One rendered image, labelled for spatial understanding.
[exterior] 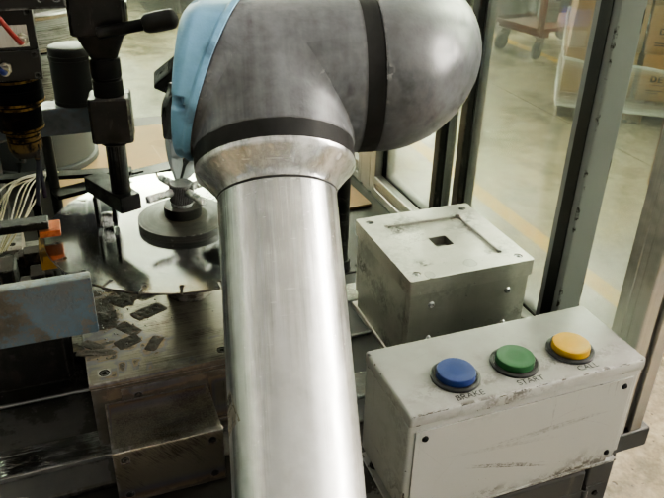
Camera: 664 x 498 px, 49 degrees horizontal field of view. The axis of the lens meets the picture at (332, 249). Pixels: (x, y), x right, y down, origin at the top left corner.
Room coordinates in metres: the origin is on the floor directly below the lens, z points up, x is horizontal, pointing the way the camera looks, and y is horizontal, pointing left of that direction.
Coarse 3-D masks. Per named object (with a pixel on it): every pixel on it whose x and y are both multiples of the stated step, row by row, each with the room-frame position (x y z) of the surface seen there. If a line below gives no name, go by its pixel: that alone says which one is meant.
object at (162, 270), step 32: (64, 224) 0.79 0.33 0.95; (96, 224) 0.79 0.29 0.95; (128, 224) 0.79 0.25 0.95; (64, 256) 0.71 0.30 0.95; (96, 256) 0.71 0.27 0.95; (128, 256) 0.72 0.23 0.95; (160, 256) 0.72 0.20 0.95; (192, 256) 0.72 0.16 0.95; (128, 288) 0.65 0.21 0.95; (160, 288) 0.65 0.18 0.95; (192, 288) 0.65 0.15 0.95
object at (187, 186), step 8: (160, 176) 0.83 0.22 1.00; (168, 184) 0.82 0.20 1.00; (176, 184) 0.80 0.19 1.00; (184, 184) 0.80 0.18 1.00; (192, 184) 0.80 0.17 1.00; (160, 192) 0.78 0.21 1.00; (168, 192) 0.79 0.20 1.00; (176, 192) 0.79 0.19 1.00; (184, 192) 0.79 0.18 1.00; (192, 192) 0.79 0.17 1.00; (152, 200) 0.77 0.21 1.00; (160, 200) 0.78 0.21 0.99; (176, 200) 0.79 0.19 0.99; (184, 200) 0.79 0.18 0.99; (192, 200) 0.78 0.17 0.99; (200, 200) 0.77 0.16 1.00
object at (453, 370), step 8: (448, 360) 0.59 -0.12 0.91; (456, 360) 0.60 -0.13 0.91; (464, 360) 0.60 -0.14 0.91; (440, 368) 0.58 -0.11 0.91; (448, 368) 0.58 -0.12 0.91; (456, 368) 0.58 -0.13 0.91; (464, 368) 0.58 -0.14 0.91; (472, 368) 0.58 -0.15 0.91; (440, 376) 0.57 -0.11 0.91; (448, 376) 0.57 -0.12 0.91; (456, 376) 0.57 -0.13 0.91; (464, 376) 0.57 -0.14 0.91; (472, 376) 0.57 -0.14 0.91; (448, 384) 0.56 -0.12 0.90; (456, 384) 0.56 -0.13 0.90; (464, 384) 0.56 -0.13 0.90
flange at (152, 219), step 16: (144, 208) 0.82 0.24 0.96; (160, 208) 0.82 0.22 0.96; (176, 208) 0.79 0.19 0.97; (192, 208) 0.79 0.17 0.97; (208, 208) 0.82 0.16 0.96; (144, 224) 0.78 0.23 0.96; (160, 224) 0.78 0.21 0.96; (176, 224) 0.78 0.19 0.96; (192, 224) 0.78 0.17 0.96; (208, 224) 0.78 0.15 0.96; (160, 240) 0.75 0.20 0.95; (176, 240) 0.75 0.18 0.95; (192, 240) 0.75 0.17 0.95
